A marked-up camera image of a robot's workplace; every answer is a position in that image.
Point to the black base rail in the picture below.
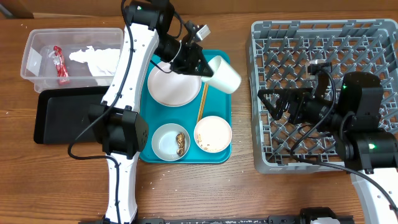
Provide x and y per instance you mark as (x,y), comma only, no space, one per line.
(321,215)

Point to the large white plate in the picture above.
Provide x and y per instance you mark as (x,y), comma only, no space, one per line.
(172,89)

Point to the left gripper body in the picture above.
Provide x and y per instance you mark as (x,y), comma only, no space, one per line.
(184,60)

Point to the red snack wrapper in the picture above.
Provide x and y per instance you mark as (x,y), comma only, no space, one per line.
(60,66)

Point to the brown food scrap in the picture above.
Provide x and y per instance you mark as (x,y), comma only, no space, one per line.
(180,139)

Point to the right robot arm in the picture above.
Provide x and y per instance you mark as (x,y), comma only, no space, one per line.
(352,117)

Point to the small grey bowl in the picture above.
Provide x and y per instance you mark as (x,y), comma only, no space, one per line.
(164,143)

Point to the grey dishwasher rack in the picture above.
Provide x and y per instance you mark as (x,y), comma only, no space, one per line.
(277,54)

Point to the wooden chopstick right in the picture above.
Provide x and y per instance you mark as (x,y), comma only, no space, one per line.
(203,104)

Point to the cream plastic cup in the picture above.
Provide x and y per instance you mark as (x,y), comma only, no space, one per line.
(225,78)

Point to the teal plastic tray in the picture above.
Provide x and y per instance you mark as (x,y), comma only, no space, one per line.
(155,114)

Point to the pink bowl with rice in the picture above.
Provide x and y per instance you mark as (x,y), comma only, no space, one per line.
(213,134)

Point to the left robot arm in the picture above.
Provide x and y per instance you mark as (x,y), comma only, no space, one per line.
(116,122)

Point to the black waste tray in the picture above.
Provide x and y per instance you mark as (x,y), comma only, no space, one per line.
(62,114)

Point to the clear plastic waste bin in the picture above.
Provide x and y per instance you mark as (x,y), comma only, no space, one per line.
(37,62)

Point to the crumpled white tissue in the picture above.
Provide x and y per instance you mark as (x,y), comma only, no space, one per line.
(101,63)

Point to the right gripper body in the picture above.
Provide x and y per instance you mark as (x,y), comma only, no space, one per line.
(294,106)

